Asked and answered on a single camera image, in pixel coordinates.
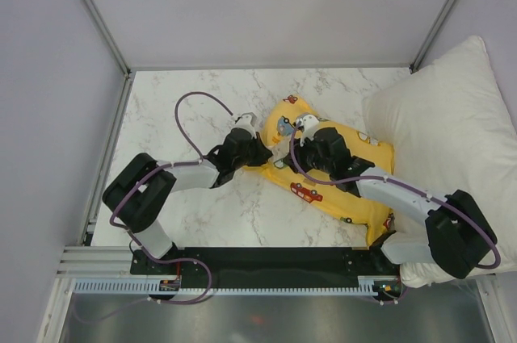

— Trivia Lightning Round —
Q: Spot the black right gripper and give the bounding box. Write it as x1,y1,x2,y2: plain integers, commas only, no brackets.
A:
283,132,334,174

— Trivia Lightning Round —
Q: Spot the yellow cartoon-print pillowcase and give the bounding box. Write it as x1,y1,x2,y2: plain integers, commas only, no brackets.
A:
258,94,394,245

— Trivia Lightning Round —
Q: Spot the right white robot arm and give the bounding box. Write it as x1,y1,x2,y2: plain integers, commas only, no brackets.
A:
289,121,502,278

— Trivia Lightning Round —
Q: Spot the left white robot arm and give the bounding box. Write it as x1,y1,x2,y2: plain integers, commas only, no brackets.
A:
102,128,272,274

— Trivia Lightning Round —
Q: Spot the large white pillow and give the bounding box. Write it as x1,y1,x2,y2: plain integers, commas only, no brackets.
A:
363,36,516,274

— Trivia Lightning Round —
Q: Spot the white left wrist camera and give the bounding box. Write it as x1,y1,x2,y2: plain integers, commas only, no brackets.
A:
234,112,257,132

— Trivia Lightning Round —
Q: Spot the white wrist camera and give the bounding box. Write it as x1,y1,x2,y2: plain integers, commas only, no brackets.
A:
295,113,320,133
234,112,257,132

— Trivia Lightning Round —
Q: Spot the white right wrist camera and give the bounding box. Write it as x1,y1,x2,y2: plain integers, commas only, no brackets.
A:
295,113,320,133

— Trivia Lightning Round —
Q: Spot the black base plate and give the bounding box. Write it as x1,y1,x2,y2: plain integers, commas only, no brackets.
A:
130,247,398,288

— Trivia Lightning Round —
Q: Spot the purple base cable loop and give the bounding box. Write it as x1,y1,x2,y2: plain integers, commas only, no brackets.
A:
137,237,214,304

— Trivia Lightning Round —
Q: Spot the right aluminium frame post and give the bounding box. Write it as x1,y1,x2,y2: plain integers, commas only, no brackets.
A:
409,0,460,73

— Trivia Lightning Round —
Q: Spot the aluminium frame post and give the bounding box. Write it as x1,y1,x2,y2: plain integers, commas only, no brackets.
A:
81,0,132,79
409,0,460,73

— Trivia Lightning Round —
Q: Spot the white slotted cable duct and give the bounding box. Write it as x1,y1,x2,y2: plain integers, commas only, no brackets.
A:
73,276,397,296

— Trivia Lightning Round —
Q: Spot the left aluminium frame post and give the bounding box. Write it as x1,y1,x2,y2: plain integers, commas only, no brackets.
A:
81,0,132,79

